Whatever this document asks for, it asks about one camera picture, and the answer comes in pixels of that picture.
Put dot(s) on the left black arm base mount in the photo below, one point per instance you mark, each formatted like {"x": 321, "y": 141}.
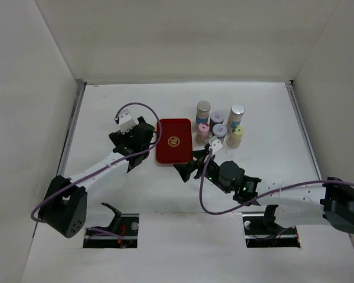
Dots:
{"x": 115, "y": 222}

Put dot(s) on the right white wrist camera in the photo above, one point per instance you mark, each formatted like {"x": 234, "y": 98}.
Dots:
{"x": 212, "y": 147}

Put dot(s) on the tall silver lid spice jar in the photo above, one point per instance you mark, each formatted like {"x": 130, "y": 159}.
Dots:
{"x": 235, "y": 116}

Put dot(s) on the yellow lid spice jar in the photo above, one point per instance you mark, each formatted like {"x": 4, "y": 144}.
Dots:
{"x": 235, "y": 137}

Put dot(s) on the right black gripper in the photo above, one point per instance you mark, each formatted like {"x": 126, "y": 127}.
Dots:
{"x": 185, "y": 170}

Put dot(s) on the silver lid blue label jar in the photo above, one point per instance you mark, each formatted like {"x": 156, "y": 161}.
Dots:
{"x": 202, "y": 112}

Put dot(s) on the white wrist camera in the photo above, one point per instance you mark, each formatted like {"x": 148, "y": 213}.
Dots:
{"x": 125, "y": 121}
{"x": 212, "y": 147}

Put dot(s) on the red rectangular tray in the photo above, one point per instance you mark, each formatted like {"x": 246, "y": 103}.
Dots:
{"x": 175, "y": 145}

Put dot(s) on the pink lid spice jar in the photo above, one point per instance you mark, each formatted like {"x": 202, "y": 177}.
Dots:
{"x": 202, "y": 135}

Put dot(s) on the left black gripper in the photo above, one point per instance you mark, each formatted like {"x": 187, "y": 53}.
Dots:
{"x": 119, "y": 138}

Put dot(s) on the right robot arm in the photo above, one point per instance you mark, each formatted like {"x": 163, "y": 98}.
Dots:
{"x": 318, "y": 202}

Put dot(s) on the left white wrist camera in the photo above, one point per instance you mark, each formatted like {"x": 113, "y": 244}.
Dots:
{"x": 125, "y": 121}

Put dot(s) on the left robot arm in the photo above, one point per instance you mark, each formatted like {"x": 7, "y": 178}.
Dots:
{"x": 65, "y": 204}

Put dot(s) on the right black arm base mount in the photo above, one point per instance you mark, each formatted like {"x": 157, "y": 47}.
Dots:
{"x": 269, "y": 219}

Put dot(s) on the front white lid small jar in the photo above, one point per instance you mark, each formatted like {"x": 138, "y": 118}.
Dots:
{"x": 220, "y": 131}

